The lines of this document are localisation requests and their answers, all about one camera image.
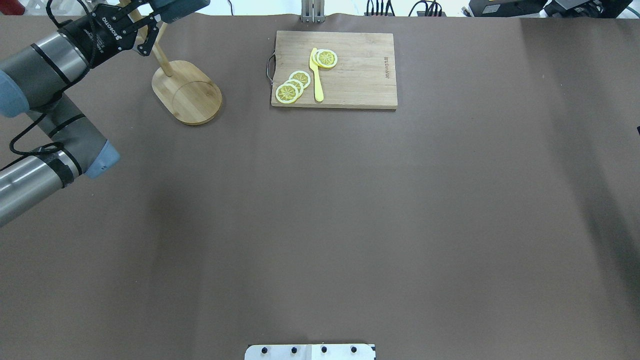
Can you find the blue cup yellow inside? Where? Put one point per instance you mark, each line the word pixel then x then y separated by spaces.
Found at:
pixel 173 10

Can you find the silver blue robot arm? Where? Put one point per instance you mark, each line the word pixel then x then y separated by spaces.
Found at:
pixel 61 144

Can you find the lemon slice by knife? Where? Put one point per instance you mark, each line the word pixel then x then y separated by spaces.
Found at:
pixel 325 58

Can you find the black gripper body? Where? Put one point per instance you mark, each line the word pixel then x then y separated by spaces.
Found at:
pixel 98 34

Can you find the yellow plastic knife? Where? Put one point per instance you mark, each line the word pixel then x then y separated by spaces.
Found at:
pixel 317 84

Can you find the middle lemon slice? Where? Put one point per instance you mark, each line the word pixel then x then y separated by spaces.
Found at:
pixel 297 84

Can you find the aluminium frame post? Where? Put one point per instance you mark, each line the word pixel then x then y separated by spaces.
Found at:
pixel 312 11

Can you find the wooden cup rack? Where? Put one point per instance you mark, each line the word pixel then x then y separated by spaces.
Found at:
pixel 188 93

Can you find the wooden cutting board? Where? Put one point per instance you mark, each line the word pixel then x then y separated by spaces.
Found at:
pixel 363 78

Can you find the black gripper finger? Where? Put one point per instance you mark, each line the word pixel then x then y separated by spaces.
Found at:
pixel 130 8
pixel 149 29

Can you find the lemon slice near handle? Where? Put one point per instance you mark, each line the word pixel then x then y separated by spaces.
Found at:
pixel 285 94

